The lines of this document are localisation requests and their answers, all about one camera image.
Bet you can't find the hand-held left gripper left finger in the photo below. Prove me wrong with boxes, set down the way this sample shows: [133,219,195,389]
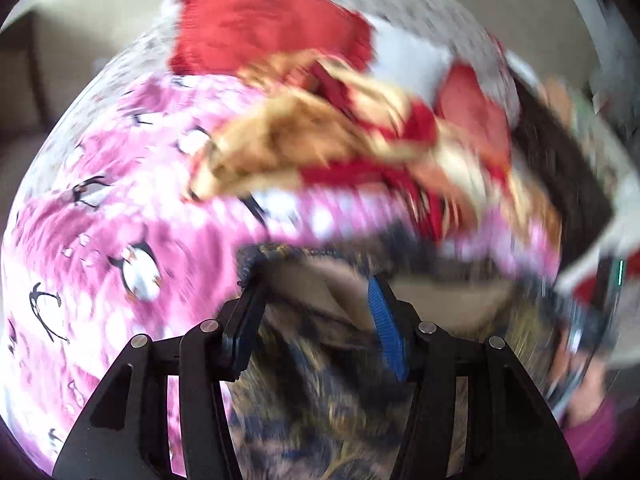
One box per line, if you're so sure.
[52,272,268,480]

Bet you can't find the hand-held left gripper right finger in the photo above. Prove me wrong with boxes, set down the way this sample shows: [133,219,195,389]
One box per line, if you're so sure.
[367,272,581,480]

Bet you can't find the dark gold patterned garment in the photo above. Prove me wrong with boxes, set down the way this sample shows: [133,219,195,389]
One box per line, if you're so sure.
[220,242,566,480]

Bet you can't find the person's right forearm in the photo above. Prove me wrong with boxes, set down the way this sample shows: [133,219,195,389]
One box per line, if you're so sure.
[560,360,618,473]

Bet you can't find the dark brown cloth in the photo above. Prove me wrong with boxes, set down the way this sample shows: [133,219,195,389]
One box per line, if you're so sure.
[510,77,616,271]

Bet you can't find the pink penguin blanket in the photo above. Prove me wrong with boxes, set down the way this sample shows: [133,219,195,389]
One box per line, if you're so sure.
[0,77,561,476]

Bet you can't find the orange yellow cloth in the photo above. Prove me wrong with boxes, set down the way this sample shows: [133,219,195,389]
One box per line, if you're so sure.
[187,50,563,241]

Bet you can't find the small red ruffled cushion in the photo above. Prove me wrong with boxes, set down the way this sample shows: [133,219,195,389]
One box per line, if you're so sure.
[435,62,513,171]

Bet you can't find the white pillow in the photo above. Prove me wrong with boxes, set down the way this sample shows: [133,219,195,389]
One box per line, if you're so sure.
[372,17,456,101]

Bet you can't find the large red ruffled cushion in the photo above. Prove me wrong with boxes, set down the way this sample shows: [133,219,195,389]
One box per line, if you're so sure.
[167,0,376,86]

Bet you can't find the floral bedding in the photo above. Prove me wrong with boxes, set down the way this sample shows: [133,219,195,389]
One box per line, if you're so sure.
[50,0,521,126]

